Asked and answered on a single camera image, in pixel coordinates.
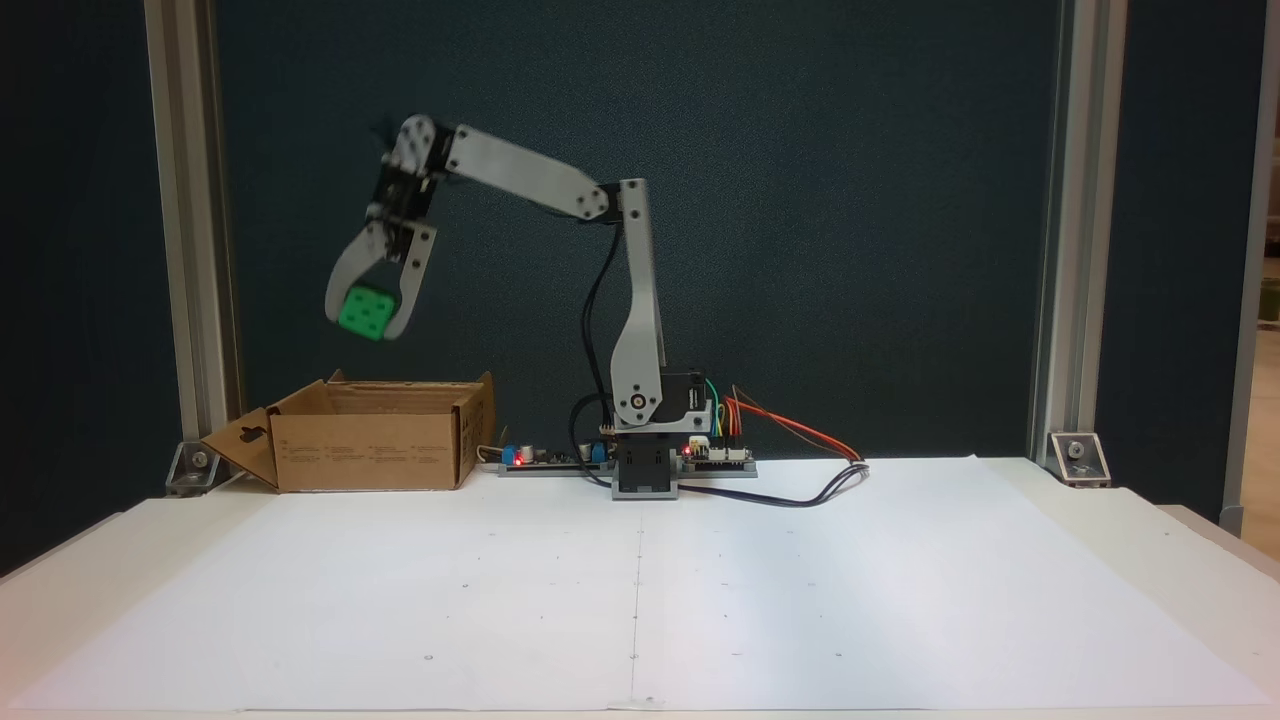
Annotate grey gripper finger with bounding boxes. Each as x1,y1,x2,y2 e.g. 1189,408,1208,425
384,227,439,343
324,221,397,325

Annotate green dice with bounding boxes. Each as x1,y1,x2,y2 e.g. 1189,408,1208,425
338,286,396,342

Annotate brown cardboard box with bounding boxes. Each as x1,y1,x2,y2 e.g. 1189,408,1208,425
200,370,497,493

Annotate blue board with red LED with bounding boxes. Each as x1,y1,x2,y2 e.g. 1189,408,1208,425
497,438,616,479

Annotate large white paper sheet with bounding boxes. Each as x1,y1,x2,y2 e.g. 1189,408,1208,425
10,455,1271,713

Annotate grey partition edge profile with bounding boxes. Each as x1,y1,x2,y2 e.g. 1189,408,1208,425
1220,0,1280,537

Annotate aluminium frame post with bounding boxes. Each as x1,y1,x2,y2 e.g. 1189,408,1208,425
145,0,243,471
1028,0,1126,461

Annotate black arm motor cable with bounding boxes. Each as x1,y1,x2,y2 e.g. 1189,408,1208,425
573,225,623,471

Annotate metal corner bracket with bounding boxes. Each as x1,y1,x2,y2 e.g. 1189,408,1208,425
165,440,246,498
1048,432,1111,489

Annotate coloured jumper wires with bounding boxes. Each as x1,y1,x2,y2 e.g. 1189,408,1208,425
703,378,746,446

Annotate circuit board with jumper wires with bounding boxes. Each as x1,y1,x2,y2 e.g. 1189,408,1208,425
678,440,758,479

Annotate orange and red wires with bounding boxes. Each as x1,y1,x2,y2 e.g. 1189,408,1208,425
728,385,863,463

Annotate black cable with white connector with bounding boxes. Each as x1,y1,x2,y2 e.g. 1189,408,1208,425
675,462,871,509

